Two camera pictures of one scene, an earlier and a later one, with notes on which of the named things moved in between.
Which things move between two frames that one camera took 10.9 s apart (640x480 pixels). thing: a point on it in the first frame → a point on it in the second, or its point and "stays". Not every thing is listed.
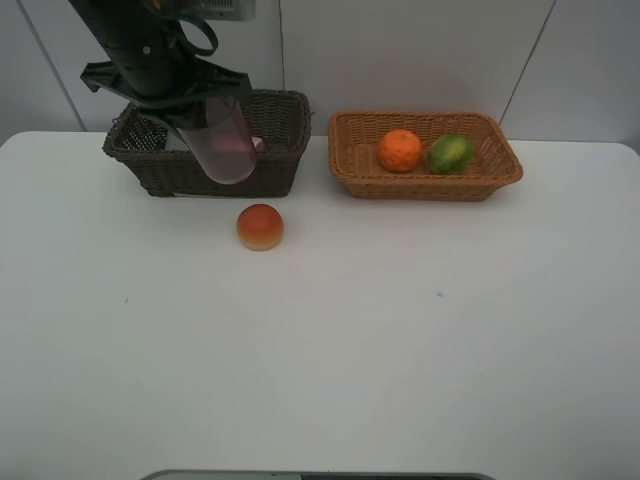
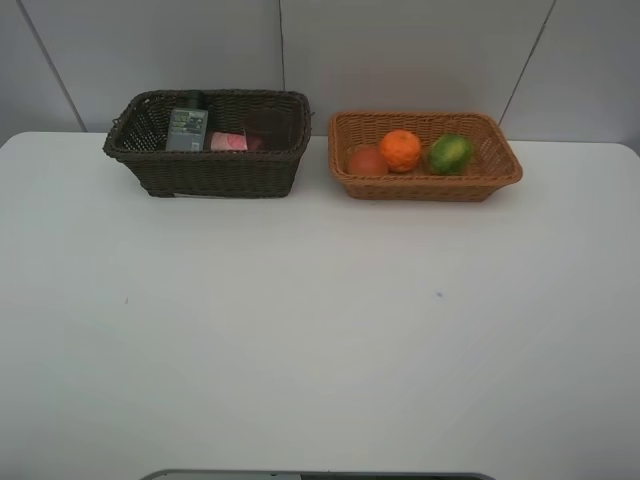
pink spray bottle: x=257 y=142 → x=220 y=141
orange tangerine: x=399 y=150 stays
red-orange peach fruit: x=259 y=227 → x=367 y=160
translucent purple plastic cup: x=224 y=146 → x=269 y=129
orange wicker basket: x=354 y=157 stays
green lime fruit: x=450 y=154 stays
